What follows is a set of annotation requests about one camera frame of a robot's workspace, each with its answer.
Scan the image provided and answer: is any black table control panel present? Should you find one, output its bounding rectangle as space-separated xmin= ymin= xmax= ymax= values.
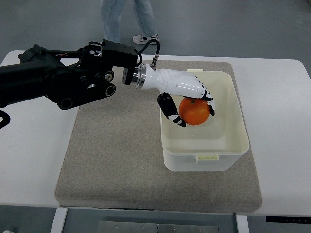
xmin=266 ymin=216 xmax=311 ymax=224

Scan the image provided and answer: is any orange fruit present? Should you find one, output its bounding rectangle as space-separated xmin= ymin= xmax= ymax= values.
xmin=179 ymin=98 xmax=210 ymax=126

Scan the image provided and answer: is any white plastic box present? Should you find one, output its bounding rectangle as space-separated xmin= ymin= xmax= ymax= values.
xmin=160 ymin=69 xmax=250 ymax=172

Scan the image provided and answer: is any white left table leg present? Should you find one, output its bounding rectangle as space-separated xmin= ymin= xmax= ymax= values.
xmin=50 ymin=208 xmax=68 ymax=233

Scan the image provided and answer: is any white right table leg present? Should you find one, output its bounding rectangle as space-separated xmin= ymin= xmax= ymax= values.
xmin=236 ymin=215 xmax=250 ymax=233

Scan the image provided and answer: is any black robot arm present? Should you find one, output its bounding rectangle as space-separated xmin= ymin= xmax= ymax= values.
xmin=0 ymin=40 xmax=141 ymax=110

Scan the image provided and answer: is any grey fabric mat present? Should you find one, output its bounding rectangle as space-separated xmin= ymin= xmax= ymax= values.
xmin=55 ymin=68 xmax=262 ymax=213

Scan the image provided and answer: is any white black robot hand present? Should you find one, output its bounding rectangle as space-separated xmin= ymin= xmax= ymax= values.
xmin=131 ymin=64 xmax=215 ymax=127

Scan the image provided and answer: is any white table leg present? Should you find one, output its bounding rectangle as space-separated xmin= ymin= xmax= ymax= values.
xmin=236 ymin=215 xmax=250 ymax=233
xmin=50 ymin=208 xmax=68 ymax=233

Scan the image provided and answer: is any person in blue jeans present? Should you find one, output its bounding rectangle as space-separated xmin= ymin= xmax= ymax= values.
xmin=100 ymin=0 xmax=160 ymax=45

